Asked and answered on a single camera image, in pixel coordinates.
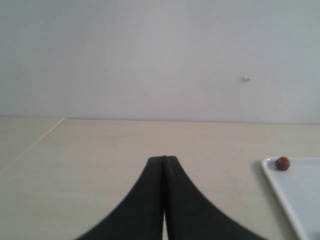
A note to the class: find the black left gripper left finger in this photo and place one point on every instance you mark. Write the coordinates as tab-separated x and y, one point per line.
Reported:
140	215

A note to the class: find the red ball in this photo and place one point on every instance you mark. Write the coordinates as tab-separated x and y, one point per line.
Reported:
283	163

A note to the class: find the white plastic tray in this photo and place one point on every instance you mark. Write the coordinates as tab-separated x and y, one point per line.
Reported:
298	192

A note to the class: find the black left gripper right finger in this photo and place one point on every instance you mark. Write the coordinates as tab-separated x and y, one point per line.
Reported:
189	215

